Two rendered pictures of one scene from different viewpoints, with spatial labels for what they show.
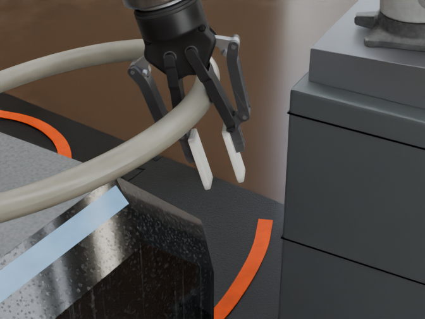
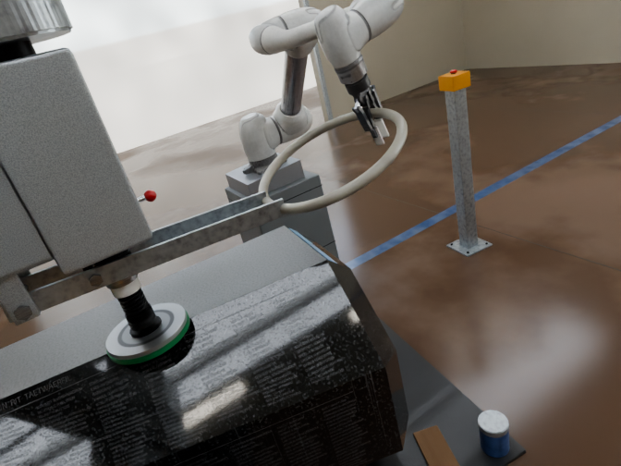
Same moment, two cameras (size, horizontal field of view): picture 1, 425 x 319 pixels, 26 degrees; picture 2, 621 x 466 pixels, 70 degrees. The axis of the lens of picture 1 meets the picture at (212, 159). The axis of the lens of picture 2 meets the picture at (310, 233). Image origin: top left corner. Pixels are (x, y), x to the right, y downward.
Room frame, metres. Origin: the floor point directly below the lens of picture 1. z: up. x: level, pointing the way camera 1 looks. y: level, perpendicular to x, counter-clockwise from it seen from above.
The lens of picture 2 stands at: (0.31, 1.33, 1.54)
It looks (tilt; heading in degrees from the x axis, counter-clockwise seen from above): 25 degrees down; 307
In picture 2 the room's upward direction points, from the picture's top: 15 degrees counter-clockwise
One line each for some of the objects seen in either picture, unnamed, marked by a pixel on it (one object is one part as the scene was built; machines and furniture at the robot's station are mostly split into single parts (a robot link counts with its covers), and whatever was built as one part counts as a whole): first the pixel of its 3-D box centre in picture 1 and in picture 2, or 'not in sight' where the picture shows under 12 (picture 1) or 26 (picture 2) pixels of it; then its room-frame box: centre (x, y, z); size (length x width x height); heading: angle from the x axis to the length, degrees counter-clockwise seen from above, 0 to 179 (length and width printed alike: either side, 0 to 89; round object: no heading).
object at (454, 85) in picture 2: not in sight; (461, 166); (0.99, -1.20, 0.54); 0.20 x 0.20 x 1.09; 55
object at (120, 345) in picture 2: not in sight; (147, 329); (1.30, 0.82, 0.91); 0.21 x 0.21 x 0.01
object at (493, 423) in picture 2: not in sight; (493, 434); (0.58, 0.21, 0.08); 0.10 x 0.10 x 0.13
